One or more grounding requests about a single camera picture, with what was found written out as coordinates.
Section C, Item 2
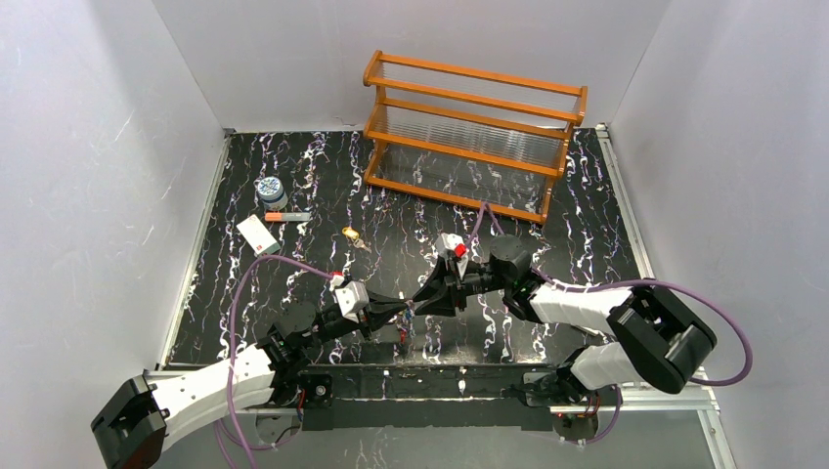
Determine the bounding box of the metal key organizer ring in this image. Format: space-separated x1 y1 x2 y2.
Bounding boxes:
391 297 419 344

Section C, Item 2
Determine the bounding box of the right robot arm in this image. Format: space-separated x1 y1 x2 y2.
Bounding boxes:
413 234 718 403

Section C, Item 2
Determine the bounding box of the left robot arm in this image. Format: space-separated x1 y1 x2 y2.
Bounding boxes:
91 293 408 468

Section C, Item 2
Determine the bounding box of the yellow tag key left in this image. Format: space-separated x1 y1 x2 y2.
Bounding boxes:
341 227 371 252

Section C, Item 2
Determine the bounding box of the white card box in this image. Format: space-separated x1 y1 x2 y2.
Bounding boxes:
236 215 281 257

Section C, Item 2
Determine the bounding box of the orange grey marker pen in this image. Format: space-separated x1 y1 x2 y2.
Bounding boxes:
264 212 311 223

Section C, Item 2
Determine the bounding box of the orange wooden shelf rack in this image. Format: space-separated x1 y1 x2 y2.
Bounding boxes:
362 50 589 225

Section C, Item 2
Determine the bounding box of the blue white round jar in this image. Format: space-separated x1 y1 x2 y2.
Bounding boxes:
255 176 287 211

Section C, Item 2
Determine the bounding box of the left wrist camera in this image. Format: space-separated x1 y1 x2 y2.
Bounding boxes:
329 272 370 323

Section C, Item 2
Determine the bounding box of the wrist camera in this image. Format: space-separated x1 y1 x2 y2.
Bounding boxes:
435 233 469 278
329 272 370 323

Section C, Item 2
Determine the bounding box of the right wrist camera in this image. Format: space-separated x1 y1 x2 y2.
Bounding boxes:
435 233 469 278

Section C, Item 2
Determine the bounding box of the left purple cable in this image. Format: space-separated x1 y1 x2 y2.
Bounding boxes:
213 254 341 469

